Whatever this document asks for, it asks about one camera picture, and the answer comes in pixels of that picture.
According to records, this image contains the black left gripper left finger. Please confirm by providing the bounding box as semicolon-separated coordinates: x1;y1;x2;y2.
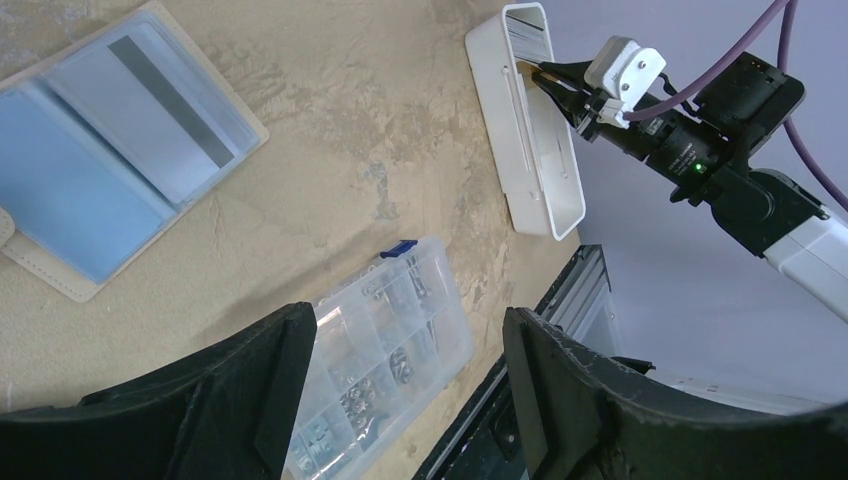
1;302;317;479

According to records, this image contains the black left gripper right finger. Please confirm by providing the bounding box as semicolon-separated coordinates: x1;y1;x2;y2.
503;307;847;479

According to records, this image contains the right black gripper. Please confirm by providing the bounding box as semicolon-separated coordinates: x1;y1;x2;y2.
531;61;732;183

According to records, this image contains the white credit card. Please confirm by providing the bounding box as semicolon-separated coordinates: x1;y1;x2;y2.
44;14;261;205

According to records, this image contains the gold VIP card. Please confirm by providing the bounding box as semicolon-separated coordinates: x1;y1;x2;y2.
515;60;539;82

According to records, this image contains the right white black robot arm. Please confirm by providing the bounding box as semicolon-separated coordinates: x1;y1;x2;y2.
503;53;847;479

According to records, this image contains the stack of cards in tray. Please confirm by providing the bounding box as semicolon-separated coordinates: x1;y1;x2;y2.
505;10;553;64

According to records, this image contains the white plastic tray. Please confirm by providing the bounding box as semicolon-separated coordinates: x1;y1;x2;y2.
465;2;586;241

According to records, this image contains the clear plastic screw box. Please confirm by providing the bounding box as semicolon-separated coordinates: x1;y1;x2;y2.
282;235;474;479

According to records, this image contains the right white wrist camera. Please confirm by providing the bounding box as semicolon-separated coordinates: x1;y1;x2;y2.
584;36;667;129

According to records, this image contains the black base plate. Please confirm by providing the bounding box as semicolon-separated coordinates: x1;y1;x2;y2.
413;357;529;479

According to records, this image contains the aluminium frame rail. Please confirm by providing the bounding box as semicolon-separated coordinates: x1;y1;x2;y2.
539;245;624;357

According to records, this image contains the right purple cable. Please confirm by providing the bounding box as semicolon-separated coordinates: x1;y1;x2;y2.
622;0;848;213

